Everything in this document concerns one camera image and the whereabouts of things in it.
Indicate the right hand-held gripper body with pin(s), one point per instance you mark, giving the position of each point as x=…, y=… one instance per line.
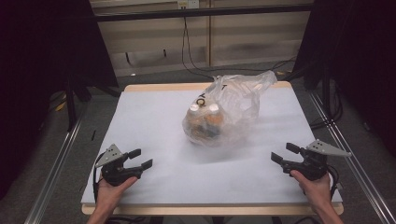
x=311, y=168

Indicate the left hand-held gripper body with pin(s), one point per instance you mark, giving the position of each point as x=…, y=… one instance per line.
x=115, y=174

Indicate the clear plastic bag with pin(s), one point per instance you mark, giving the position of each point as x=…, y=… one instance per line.
x=239, y=99

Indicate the person's left hand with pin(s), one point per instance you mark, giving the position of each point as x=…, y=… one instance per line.
x=109, y=194

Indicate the person's right hand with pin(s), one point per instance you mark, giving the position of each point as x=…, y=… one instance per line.
x=318, y=191

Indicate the white table mat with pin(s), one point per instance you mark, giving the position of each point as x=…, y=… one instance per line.
x=155, y=130

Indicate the white-capped bottle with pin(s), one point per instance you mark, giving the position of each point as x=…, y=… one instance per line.
x=214, y=108
x=194, y=107

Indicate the black metal stand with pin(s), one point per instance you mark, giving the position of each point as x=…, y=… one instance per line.
x=71, y=105

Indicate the yellow tape strip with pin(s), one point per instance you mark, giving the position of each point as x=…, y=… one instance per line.
x=61, y=106

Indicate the black curtain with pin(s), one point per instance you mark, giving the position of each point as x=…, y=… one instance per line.
x=358, y=62
x=37, y=62

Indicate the black horizontal bar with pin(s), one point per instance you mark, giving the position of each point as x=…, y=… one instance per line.
x=202, y=13

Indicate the aluminium floor rail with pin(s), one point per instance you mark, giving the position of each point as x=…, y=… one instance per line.
x=358, y=161
x=53, y=174

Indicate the white wall socket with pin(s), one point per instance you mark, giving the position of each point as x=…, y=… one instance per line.
x=188, y=3

